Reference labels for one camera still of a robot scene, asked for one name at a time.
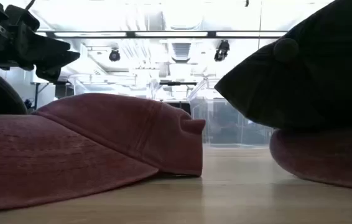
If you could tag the long ceiling light bar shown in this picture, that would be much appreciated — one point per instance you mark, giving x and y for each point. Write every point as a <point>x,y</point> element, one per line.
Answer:
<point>169,34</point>

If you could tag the background black robot arm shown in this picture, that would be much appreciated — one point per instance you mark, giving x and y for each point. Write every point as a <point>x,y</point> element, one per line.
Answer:
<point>28,104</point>

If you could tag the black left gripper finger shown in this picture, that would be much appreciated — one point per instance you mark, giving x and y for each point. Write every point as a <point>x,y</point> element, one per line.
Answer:
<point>56,63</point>
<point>43,43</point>

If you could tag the black horizontal bar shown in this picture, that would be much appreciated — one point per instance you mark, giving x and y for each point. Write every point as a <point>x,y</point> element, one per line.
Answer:
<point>177,83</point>

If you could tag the black ceiling spotlight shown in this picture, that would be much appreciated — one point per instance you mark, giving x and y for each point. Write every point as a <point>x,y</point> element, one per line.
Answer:
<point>114,55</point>
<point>222,51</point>

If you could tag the small black ceiling fixture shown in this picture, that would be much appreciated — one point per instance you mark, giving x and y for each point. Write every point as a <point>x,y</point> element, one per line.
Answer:
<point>247,3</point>

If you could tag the faded red baseball cap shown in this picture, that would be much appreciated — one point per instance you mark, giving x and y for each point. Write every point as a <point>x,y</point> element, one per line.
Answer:
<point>325,155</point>

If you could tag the dark green baseball cap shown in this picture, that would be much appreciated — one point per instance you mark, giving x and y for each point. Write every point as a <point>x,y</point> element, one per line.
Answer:
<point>303,87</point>

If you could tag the background standing desk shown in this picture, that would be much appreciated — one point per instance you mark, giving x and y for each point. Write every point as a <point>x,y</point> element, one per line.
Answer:
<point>36,93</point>

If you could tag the grey ceiling air vent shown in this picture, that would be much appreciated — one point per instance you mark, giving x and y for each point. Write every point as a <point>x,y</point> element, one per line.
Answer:
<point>181,51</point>

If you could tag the clear acrylic box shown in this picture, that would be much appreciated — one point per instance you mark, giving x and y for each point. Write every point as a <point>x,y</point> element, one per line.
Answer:
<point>225,124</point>

